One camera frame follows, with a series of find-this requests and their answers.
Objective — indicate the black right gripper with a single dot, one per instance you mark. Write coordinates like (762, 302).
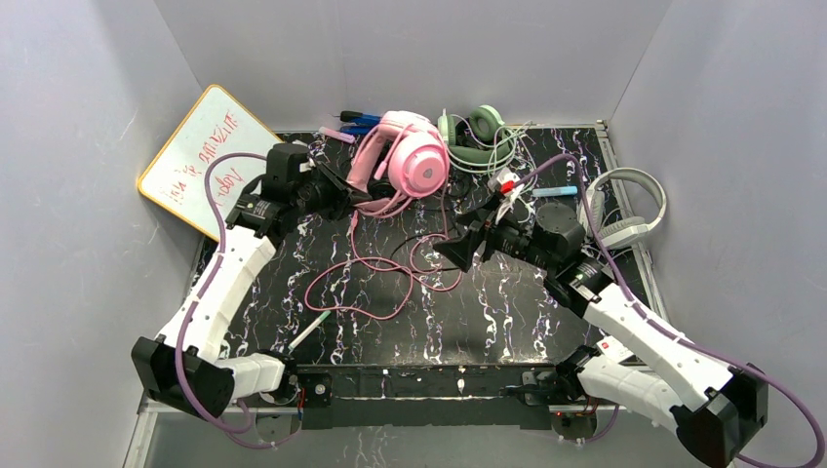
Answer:
(482, 234)

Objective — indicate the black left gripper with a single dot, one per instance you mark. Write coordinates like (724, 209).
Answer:
(334, 187)

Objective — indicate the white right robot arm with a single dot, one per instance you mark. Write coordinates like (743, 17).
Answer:
(713, 409)

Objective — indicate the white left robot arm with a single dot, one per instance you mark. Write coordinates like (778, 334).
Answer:
(180, 366)

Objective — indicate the pink marker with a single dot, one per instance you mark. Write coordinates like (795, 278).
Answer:
(337, 135)

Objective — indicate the blue black marker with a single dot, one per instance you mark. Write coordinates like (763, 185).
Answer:
(357, 123)

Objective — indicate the white green marker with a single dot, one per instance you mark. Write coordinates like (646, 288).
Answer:
(315, 324)

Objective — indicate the light blue marker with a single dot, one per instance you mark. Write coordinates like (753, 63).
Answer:
(560, 191)

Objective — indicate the yellow framed whiteboard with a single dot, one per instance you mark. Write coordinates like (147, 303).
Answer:
(218, 141)

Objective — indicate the black blue headphones with cable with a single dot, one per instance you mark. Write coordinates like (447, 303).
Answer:
(457, 191)

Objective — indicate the green headphones with cable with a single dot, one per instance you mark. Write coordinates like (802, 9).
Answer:
(483, 144)

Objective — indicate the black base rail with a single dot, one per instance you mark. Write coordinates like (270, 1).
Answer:
(343, 396)

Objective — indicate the white headphones with cable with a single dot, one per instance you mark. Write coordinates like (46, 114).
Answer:
(626, 231)

